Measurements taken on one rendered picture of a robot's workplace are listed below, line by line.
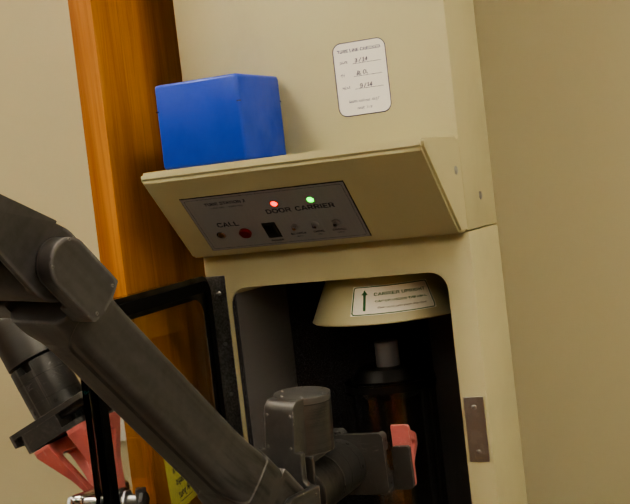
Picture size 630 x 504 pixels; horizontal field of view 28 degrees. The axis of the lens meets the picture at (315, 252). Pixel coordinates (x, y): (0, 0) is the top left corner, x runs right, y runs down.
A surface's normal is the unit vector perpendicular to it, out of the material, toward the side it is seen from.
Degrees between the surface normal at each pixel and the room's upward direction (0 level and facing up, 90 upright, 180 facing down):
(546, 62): 90
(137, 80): 90
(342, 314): 66
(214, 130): 90
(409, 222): 135
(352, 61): 90
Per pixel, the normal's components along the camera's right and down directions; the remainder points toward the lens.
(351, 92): -0.41, 0.10
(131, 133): 0.91, -0.08
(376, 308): -0.24, -0.33
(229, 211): -0.21, 0.77
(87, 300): 0.81, 0.00
